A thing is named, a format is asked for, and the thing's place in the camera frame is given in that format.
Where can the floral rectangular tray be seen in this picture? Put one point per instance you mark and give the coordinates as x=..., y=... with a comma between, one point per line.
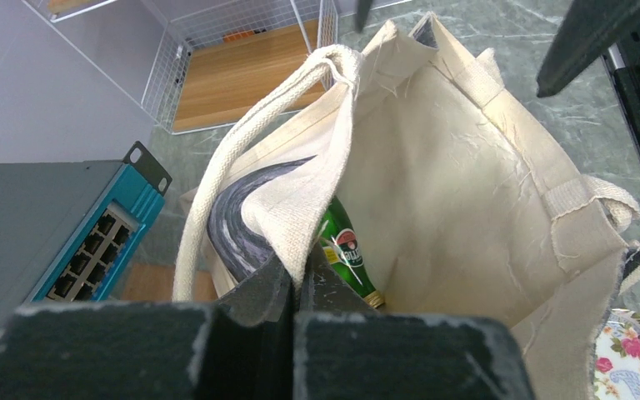
x=617, y=360

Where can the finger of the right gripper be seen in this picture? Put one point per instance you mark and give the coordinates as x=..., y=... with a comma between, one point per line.
x=588, y=29
x=363, y=8

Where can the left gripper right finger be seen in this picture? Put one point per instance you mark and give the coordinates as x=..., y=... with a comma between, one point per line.
x=344, y=349

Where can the green bottle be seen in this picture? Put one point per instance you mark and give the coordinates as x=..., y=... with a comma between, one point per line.
x=342, y=251

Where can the teal network switch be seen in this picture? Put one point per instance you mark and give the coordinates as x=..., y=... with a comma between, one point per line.
x=68, y=229

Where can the white wire shelf rack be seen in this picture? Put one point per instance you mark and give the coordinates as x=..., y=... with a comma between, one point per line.
x=192, y=65

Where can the beige canvas tote bag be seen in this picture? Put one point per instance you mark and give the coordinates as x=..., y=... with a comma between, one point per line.
x=462, y=201

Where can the wooden board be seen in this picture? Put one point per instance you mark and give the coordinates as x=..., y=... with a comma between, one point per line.
x=154, y=283

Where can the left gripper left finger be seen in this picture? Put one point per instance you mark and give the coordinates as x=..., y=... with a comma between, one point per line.
x=237, y=347

